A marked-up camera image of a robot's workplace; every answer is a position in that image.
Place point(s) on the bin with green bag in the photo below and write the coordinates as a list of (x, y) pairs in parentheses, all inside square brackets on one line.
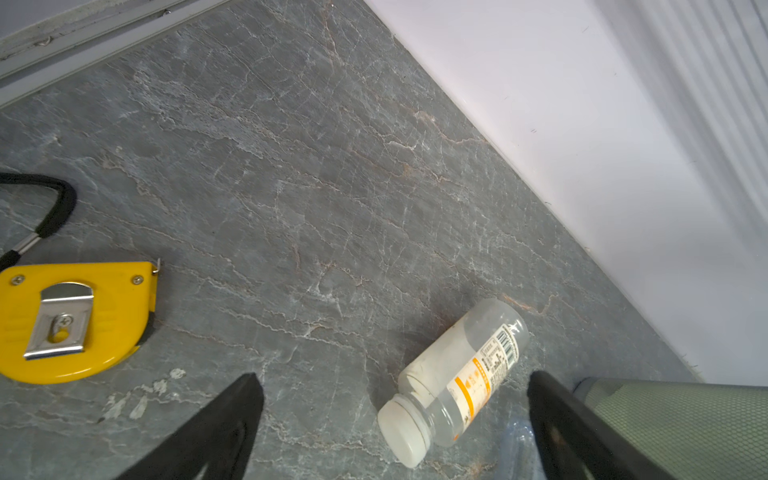
[(691, 430)]

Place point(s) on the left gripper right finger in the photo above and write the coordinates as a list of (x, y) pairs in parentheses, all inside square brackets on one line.
[(574, 442)]

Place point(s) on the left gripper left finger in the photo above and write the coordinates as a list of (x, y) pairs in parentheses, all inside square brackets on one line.
[(216, 443)]

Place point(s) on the white cap orange label bottle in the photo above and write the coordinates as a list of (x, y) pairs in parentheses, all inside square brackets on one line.
[(441, 392)]

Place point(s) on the purple label clear bottle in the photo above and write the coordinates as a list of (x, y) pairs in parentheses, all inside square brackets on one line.
[(519, 457)]

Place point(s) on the yellow tape measure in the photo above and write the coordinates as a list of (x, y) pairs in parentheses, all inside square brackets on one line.
[(66, 322)]

